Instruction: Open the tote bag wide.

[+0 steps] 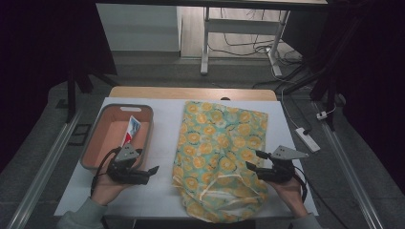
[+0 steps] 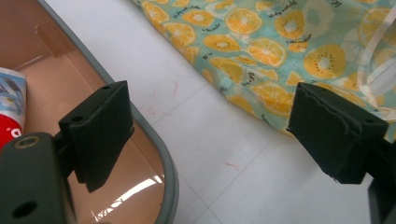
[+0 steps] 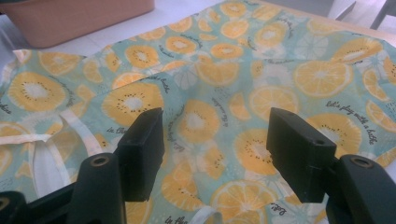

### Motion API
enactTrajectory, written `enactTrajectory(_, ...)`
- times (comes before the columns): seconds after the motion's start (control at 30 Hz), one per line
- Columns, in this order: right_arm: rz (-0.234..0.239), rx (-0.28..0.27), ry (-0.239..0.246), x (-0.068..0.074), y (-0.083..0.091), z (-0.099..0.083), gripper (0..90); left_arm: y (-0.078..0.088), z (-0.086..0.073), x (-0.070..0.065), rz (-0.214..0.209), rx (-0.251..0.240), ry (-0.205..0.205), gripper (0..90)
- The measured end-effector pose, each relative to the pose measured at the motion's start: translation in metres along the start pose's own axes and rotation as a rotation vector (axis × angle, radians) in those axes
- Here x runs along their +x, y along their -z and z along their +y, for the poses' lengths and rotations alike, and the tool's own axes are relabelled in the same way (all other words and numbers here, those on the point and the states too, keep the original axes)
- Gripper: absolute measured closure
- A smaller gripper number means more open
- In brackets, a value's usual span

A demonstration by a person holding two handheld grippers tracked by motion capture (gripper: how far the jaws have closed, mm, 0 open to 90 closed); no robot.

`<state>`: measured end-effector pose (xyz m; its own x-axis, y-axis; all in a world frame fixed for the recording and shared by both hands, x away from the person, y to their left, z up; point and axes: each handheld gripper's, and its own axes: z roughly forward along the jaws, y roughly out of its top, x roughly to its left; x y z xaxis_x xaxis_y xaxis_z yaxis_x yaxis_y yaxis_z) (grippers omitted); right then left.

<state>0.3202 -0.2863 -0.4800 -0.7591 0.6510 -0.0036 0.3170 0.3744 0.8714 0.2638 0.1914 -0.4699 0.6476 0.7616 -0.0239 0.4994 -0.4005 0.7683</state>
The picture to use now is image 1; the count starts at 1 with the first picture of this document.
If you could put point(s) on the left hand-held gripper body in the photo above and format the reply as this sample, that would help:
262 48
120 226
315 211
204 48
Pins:
122 168

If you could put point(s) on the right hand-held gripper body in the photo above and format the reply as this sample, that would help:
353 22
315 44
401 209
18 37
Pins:
280 168

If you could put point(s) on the pink and grey basket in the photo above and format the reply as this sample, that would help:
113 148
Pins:
108 140

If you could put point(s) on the toothpaste tube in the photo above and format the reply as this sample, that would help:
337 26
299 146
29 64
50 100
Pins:
132 129

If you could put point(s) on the person's left hand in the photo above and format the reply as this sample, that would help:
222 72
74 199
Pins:
106 189

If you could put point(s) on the person's right hand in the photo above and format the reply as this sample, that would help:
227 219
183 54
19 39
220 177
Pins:
291 194

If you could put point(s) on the white power strip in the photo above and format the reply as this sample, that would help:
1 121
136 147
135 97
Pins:
308 140

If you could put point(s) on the white table cover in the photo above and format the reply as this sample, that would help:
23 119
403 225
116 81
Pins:
164 127

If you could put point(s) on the white plug adapter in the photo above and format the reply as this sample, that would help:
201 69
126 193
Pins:
322 115

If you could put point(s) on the black stand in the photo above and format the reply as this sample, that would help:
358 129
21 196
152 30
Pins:
71 95
331 105

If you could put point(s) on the dark curtain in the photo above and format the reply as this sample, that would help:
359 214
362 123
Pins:
372 79
38 57

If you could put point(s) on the white panel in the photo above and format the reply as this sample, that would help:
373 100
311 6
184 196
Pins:
140 27

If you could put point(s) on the metal floor rail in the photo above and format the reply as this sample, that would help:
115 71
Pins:
44 168
350 171

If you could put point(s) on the white desk frame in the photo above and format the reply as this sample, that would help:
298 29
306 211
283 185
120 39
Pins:
238 27

